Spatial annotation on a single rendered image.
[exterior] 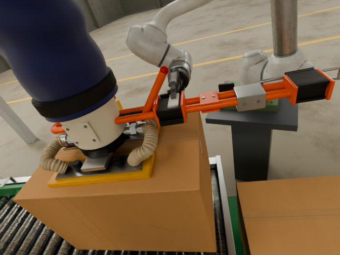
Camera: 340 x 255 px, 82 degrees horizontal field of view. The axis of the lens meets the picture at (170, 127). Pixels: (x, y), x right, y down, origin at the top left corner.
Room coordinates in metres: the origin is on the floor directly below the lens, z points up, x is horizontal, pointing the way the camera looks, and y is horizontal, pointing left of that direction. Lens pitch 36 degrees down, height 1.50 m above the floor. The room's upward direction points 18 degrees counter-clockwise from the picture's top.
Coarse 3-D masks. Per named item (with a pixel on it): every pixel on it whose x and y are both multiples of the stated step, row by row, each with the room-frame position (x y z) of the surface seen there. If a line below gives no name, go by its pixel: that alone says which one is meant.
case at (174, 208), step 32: (160, 128) 0.59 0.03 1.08; (192, 128) 0.53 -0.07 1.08; (64, 160) 0.58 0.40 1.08; (160, 160) 0.43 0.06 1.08; (192, 160) 0.39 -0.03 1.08; (32, 192) 0.46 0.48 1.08; (64, 192) 0.42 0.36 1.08; (96, 192) 0.38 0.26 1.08; (128, 192) 0.35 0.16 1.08; (160, 192) 0.32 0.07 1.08; (192, 192) 0.29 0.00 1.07; (64, 224) 0.44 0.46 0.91; (96, 224) 0.40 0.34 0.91; (128, 224) 0.36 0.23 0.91; (160, 224) 0.33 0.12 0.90; (192, 224) 0.30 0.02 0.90
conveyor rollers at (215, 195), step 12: (216, 180) 0.68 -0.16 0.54; (216, 192) 0.61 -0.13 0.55; (0, 204) 1.03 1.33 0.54; (12, 204) 1.01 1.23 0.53; (216, 204) 0.54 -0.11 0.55; (0, 216) 0.92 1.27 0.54; (12, 216) 0.90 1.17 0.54; (24, 216) 0.87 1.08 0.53; (216, 216) 0.48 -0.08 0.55; (0, 228) 0.82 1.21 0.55; (12, 228) 0.79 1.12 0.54; (24, 228) 0.77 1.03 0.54; (36, 228) 0.74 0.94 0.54; (48, 228) 0.71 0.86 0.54; (216, 228) 0.43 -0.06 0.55; (0, 240) 0.73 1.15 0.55; (12, 240) 0.70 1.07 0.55; (24, 240) 0.68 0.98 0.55; (36, 240) 0.66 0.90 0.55; (216, 240) 0.38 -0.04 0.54; (0, 252) 0.67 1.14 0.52; (12, 252) 0.65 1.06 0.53; (24, 252) 0.62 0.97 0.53; (36, 252) 0.59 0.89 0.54; (48, 252) 0.57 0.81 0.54; (60, 252) 0.55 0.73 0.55; (96, 252) 0.50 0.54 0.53; (108, 252) 0.47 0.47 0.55; (144, 252) 0.42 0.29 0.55; (156, 252) 0.41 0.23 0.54; (180, 252) 0.38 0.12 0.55; (204, 252) 0.35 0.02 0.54; (216, 252) 0.34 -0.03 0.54
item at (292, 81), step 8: (304, 72) 0.42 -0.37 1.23; (312, 72) 0.41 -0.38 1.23; (320, 72) 0.40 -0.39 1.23; (288, 80) 0.41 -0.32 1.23; (296, 80) 0.40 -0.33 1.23; (304, 80) 0.39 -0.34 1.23; (312, 80) 0.38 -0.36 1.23; (320, 80) 0.37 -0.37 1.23; (328, 80) 0.36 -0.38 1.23; (288, 88) 0.40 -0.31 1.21; (296, 88) 0.37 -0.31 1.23; (304, 88) 0.37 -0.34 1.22; (312, 88) 0.37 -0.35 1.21; (320, 88) 0.36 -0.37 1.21; (328, 88) 0.35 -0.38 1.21; (296, 96) 0.38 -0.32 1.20; (304, 96) 0.37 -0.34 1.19; (312, 96) 0.37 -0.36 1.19; (320, 96) 0.36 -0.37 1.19; (328, 96) 0.35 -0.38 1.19
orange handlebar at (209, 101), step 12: (264, 84) 0.44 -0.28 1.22; (276, 84) 0.43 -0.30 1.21; (204, 96) 0.47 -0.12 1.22; (216, 96) 0.45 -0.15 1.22; (228, 96) 0.46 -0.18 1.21; (276, 96) 0.39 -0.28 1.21; (288, 96) 0.38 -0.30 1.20; (132, 108) 0.54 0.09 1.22; (192, 108) 0.45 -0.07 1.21; (204, 108) 0.44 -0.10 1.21; (216, 108) 0.43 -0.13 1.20; (120, 120) 0.50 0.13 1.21; (132, 120) 0.49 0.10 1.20; (60, 132) 0.56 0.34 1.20
